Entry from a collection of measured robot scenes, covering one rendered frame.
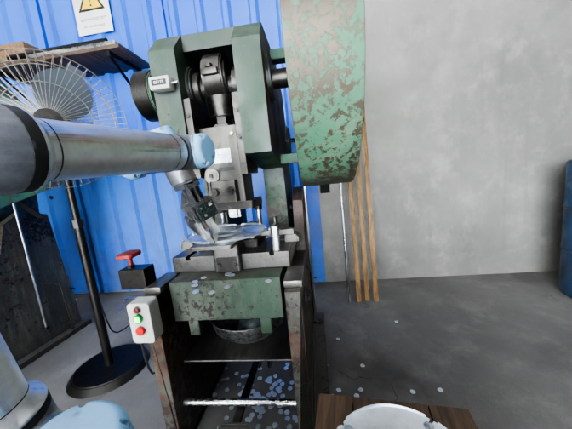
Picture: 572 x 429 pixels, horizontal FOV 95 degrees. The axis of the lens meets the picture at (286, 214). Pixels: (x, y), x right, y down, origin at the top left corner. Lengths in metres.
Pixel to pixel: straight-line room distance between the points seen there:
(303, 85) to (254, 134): 0.32
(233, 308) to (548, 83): 2.61
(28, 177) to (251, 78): 0.74
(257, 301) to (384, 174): 1.63
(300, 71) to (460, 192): 1.99
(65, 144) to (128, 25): 2.47
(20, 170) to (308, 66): 0.55
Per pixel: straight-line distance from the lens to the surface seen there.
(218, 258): 0.98
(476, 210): 2.57
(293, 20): 0.72
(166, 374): 1.14
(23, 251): 2.33
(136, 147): 0.49
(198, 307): 1.02
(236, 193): 0.98
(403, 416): 0.83
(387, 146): 2.28
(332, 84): 0.70
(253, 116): 0.96
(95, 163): 0.44
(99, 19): 2.98
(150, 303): 0.96
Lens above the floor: 0.98
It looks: 9 degrees down
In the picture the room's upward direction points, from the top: 6 degrees counter-clockwise
